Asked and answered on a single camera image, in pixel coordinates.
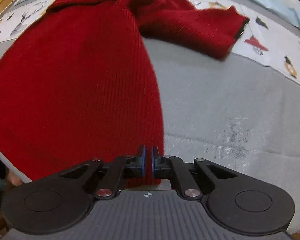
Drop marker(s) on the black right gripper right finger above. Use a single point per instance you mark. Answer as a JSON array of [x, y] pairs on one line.
[[237, 202]]

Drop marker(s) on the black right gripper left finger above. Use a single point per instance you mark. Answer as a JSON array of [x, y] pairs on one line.
[[61, 200]]

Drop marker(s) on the dark red knit sweater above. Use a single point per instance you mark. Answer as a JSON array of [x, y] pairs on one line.
[[78, 83]]

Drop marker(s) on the person's left hand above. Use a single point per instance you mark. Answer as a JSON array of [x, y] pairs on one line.
[[13, 179]]

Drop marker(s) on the grey printed bed sheet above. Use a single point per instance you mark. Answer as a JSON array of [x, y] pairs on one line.
[[237, 113]]

